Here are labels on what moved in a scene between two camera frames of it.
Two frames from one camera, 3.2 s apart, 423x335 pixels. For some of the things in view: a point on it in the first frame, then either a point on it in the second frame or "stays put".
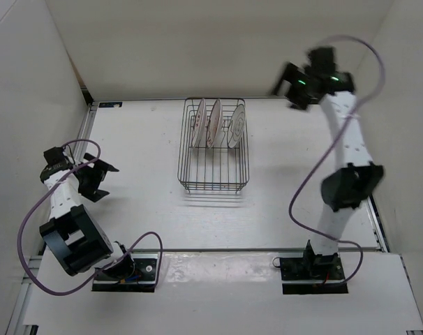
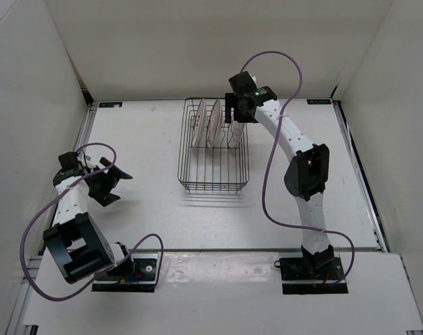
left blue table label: (110, 104) stays put
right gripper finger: (299, 101) -> (239, 116)
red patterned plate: (198, 124) stays put
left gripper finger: (100, 164) -> (107, 162)
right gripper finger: (290, 72) -> (229, 102)
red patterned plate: (215, 123) stays put
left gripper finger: (95, 195) -> (107, 199)
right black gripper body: (299, 84) -> (248, 118)
